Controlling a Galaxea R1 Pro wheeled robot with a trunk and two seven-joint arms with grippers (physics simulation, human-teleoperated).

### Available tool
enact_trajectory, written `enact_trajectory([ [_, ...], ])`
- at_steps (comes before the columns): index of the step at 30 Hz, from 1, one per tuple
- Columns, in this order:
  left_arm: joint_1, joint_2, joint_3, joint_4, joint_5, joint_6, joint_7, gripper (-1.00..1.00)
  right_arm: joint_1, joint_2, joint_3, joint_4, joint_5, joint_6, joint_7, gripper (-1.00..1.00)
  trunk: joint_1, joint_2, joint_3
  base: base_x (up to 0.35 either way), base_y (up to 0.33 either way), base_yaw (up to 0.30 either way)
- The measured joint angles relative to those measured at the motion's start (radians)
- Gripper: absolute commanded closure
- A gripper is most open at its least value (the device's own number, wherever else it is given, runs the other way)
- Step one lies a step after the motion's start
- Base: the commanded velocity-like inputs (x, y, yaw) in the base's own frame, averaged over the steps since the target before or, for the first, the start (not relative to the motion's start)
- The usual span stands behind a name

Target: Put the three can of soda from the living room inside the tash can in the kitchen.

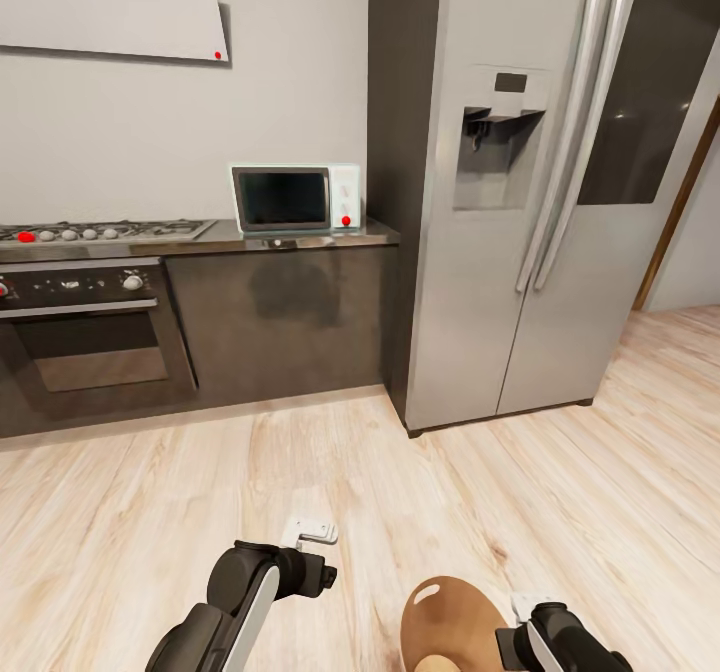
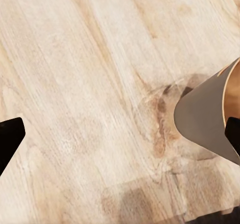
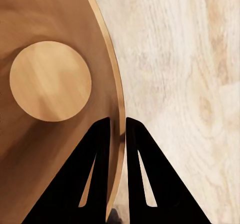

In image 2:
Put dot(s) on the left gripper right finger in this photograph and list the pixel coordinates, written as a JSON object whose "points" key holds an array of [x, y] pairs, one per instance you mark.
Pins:
{"points": [[232, 133]]}

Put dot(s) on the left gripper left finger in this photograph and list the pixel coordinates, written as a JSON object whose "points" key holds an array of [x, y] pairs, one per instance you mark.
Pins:
{"points": [[12, 132]]}

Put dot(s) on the trash can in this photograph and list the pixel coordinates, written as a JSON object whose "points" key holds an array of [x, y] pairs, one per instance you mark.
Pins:
{"points": [[202, 114]]}

